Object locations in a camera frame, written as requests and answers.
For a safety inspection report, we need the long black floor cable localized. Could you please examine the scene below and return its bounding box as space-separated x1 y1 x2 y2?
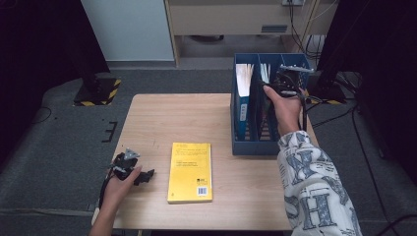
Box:
311 107 391 228

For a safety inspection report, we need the person's right hand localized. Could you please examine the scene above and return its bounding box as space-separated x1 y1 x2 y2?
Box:
263 85 306 137

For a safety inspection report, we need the light blue book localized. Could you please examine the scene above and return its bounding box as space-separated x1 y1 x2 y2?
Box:
234 62 256 142

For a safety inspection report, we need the hanging cable bundle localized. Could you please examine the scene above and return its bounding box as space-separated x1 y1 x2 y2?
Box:
287 0 328 62

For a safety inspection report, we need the hand-held gripper cable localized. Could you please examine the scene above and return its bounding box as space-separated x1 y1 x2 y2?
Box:
98 172 115 209
295 92 325 133

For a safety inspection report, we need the left hand-held gripper cable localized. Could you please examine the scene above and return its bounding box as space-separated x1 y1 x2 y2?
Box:
98 172 115 209

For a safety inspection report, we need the thick black floor cable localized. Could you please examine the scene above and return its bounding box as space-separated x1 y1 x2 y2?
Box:
377 213 417 236

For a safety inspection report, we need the white panel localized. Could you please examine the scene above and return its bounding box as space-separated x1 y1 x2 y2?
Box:
80 0 175 63

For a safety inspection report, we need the black tape floor mark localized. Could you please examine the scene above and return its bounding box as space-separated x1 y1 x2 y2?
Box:
100 121 118 144

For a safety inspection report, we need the yellow book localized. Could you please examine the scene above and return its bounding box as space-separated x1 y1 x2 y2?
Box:
166 141 213 206

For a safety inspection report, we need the thin black floor cable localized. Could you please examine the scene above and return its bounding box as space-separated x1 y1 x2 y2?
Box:
30 106 53 125

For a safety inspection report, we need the person's left hand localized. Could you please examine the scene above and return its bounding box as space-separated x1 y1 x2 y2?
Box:
102 165 143 209

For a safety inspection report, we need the blue plastic file rack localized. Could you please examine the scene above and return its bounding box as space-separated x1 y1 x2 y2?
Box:
230 53 313 156

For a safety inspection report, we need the right hand-held gripper cable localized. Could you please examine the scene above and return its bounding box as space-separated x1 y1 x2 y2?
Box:
295 92 325 133

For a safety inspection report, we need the beige wooden cabinet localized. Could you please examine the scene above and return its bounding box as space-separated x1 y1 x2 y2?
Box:
163 0 338 68

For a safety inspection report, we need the dark curtain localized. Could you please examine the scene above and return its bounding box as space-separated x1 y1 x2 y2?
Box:
316 0 417 185
0 0 111 166

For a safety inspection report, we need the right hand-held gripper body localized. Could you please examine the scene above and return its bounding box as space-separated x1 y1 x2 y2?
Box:
273 64 315 97

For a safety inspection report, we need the striped black stand base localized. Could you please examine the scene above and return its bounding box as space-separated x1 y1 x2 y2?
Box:
73 73 122 107
304 72 348 106

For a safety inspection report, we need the dark blue illustrated book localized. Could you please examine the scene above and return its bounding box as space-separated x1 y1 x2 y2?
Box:
258 62 280 143

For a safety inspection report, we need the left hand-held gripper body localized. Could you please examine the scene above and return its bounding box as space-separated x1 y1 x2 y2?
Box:
110 147 141 181

